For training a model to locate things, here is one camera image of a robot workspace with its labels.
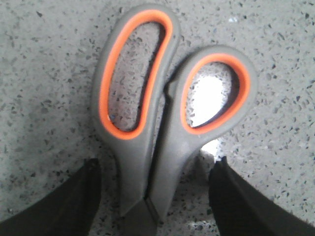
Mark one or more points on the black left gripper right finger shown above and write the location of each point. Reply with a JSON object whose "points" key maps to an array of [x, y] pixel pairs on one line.
{"points": [[240, 210]]}

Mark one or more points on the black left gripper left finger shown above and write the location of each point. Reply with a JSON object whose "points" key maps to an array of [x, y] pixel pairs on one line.
{"points": [[67, 211]]}

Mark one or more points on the grey and orange scissors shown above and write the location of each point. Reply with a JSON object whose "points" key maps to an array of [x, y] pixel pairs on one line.
{"points": [[152, 155]]}

